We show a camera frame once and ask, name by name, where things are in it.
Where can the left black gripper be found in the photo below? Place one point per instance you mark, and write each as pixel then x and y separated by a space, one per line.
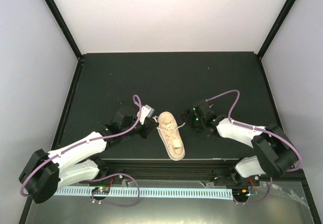
pixel 148 127

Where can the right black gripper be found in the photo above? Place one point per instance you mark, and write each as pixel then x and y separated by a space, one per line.
pixel 187 115

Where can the beige sneaker shoe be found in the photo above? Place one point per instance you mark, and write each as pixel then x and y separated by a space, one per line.
pixel 172 141

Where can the white shoelace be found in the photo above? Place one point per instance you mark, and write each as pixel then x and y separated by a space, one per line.
pixel 170 127

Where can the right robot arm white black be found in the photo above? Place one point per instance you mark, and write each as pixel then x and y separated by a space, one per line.
pixel 274 153

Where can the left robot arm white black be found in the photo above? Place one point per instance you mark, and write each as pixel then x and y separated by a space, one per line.
pixel 47 172

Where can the left small circuit board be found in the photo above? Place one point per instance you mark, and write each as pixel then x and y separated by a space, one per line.
pixel 101 190

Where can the small circuit board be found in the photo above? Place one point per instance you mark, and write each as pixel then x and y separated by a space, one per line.
pixel 247 192
pixel 101 190

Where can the right small circuit board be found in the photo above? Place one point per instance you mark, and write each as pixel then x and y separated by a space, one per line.
pixel 247 192

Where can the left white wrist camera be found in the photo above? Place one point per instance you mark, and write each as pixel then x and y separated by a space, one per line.
pixel 146 112

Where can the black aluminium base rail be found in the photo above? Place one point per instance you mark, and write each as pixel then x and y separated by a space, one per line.
pixel 165 169

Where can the white slotted cable duct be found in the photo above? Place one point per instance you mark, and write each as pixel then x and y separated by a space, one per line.
pixel 225 194

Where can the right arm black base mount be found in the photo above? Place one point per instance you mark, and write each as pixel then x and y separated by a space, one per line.
pixel 233 179

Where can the right black frame post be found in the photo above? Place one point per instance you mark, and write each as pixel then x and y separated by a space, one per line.
pixel 275 27

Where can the black frame post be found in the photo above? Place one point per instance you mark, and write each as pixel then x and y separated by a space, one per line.
pixel 63 27
pixel 275 27

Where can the left black frame post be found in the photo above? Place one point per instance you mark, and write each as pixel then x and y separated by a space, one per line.
pixel 63 27

